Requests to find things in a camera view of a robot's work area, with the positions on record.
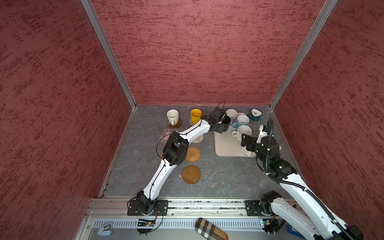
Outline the yellow mug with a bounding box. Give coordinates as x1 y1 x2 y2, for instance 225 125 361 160
190 109 202 124

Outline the multicolour woven round coaster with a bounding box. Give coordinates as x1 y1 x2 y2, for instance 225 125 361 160
193 135 204 144

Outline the dark amber round coaster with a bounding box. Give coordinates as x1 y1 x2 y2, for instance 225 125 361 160
167 118 183 129

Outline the rattan round coaster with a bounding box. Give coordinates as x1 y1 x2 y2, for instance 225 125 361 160
186 147 201 163

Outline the white mug with handle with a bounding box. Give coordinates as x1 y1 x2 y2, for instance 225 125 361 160
167 109 179 126

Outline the pink flower coaster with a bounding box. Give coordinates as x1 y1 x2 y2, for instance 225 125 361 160
159 129 179 143

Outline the brown wooden round coaster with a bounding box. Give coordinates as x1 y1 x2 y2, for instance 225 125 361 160
182 165 201 185

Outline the black mug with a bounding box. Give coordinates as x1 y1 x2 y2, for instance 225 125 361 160
221 116 231 132

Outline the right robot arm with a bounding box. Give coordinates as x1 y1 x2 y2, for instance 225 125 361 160
241 134 364 240

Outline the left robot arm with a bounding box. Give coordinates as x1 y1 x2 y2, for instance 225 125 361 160
136 108 227 215

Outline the white mug back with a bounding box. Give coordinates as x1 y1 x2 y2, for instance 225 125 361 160
226 109 238 125

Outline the beige tray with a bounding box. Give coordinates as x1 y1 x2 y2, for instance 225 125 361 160
214 113 256 158

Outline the white blue mug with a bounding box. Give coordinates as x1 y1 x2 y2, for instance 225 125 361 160
232 115 250 129

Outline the white mug middle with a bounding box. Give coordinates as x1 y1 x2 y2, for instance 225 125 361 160
232 125 252 142

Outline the teal cat mug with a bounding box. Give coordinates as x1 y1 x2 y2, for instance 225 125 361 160
249 109 263 122

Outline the blue tool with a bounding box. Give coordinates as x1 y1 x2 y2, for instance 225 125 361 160
286 225 306 240

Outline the plaid case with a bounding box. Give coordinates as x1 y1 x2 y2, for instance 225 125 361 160
195 218 229 240

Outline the small stapler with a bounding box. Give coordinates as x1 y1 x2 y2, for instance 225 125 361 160
97 223 113 237

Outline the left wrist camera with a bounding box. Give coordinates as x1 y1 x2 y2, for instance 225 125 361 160
210 107 226 123

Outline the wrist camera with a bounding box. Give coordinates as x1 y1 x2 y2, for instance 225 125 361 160
210 107 226 123
257 125 268 144

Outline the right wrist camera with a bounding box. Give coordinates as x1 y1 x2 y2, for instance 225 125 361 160
257 125 268 144

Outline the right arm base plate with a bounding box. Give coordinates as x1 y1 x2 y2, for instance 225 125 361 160
245 200 272 217

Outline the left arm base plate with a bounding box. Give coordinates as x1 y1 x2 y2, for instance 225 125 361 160
127 199 169 217

